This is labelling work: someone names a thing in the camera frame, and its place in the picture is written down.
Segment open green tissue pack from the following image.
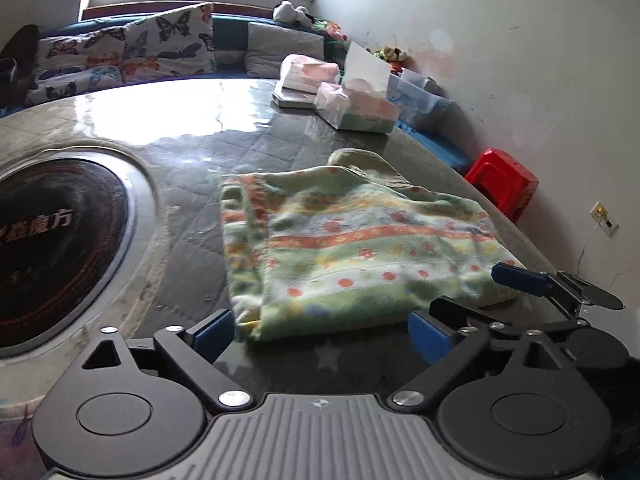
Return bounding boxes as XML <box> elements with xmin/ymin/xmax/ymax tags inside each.
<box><xmin>314</xmin><ymin>41</ymin><xmax>400</xmax><ymax>134</ymax></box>

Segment round black cooktop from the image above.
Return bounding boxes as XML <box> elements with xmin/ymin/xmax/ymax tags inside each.
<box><xmin>0</xmin><ymin>157</ymin><xmax>139</xmax><ymax>352</ymax></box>

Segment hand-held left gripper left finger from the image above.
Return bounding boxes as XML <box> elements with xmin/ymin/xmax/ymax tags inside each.
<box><xmin>82</xmin><ymin>308</ymin><xmax>253</xmax><ymax>408</ymax></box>

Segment pink white tissue pack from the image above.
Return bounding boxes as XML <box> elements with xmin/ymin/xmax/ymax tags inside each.
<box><xmin>278</xmin><ymin>54</ymin><xmax>342</xmax><ymax>94</ymax></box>

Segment dark cloth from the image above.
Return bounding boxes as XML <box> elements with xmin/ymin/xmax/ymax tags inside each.
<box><xmin>0</xmin><ymin>24</ymin><xmax>42</xmax><ymax>111</ymax></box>

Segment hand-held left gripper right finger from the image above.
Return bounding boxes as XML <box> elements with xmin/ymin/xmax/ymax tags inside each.
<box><xmin>387</xmin><ymin>311</ymin><xmax>567</xmax><ymax>408</ymax></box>

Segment white plush toy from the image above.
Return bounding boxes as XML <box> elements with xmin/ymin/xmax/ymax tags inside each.
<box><xmin>272</xmin><ymin>1</ymin><xmax>316</xmax><ymax>25</ymax></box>

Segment small butterfly print pillow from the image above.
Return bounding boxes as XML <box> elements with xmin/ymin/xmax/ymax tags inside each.
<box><xmin>25</xmin><ymin>27</ymin><xmax>129</xmax><ymax>106</ymax></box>

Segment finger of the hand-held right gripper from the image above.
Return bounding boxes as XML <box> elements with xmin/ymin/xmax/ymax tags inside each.
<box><xmin>491</xmin><ymin>262</ymin><xmax>592</xmax><ymax>318</ymax></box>
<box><xmin>430</xmin><ymin>296</ymin><xmax>591</xmax><ymax>336</ymax></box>

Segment white flat box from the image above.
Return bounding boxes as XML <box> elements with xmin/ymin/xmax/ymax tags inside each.
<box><xmin>272</xmin><ymin>85</ymin><xmax>319</xmax><ymax>109</ymax></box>

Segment clear plastic storage box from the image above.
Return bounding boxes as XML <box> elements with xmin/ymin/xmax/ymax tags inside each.
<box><xmin>387</xmin><ymin>69</ymin><xmax>452</xmax><ymax>132</ymax></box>

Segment green patterned button shirt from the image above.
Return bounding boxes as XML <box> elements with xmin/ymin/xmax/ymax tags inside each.
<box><xmin>220</xmin><ymin>149</ymin><xmax>526</xmax><ymax>343</ymax></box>

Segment small brown plush toys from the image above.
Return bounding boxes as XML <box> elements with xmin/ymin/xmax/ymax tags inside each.
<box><xmin>372</xmin><ymin>46</ymin><xmax>407</xmax><ymax>64</ymax></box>

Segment blue sofa bench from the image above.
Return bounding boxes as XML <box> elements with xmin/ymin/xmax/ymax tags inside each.
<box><xmin>0</xmin><ymin>12</ymin><xmax>351</xmax><ymax>111</ymax></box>

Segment grey pillow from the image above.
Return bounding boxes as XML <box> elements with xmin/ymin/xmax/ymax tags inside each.
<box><xmin>245</xmin><ymin>21</ymin><xmax>327</xmax><ymax>80</ymax></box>

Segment red plastic stool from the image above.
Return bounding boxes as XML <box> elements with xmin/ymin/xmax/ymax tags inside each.
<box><xmin>464</xmin><ymin>148</ymin><xmax>540</xmax><ymax>223</ymax></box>

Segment large butterfly print pillow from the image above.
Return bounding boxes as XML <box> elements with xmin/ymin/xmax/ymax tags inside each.
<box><xmin>122</xmin><ymin>3</ymin><xmax>217</xmax><ymax>85</ymax></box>

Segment wall socket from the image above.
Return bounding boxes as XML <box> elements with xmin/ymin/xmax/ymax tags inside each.
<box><xmin>590</xmin><ymin>201</ymin><xmax>620</xmax><ymax>236</ymax></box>

